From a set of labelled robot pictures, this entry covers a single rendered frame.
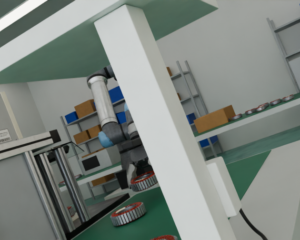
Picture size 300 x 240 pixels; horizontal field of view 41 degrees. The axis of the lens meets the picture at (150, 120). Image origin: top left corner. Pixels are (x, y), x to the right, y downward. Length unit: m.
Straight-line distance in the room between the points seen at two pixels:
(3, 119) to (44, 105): 8.62
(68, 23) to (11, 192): 0.74
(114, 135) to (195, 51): 6.65
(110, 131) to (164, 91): 1.12
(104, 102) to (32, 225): 0.70
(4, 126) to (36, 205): 0.34
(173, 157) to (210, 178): 0.08
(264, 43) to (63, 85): 4.68
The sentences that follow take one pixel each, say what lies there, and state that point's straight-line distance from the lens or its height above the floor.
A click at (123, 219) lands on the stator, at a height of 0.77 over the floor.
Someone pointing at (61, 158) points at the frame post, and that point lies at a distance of 1.47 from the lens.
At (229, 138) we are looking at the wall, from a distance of 8.21.
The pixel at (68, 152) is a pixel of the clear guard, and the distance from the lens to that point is 1.76.
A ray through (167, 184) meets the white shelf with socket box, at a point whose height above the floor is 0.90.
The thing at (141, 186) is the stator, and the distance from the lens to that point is 1.43.
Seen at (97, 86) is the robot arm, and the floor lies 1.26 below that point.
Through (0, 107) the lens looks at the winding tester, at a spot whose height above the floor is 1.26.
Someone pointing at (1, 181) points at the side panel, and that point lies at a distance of 1.25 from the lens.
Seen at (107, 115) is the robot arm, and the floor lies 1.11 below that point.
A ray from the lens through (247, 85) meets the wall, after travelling 8.01.
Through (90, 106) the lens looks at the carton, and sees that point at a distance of 8.74.
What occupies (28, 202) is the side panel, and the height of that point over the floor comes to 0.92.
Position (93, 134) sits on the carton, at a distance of 8.81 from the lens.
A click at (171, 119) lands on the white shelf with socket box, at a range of 0.57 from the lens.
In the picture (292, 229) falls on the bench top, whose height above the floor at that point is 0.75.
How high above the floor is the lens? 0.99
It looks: 1 degrees up
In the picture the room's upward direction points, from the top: 22 degrees counter-clockwise
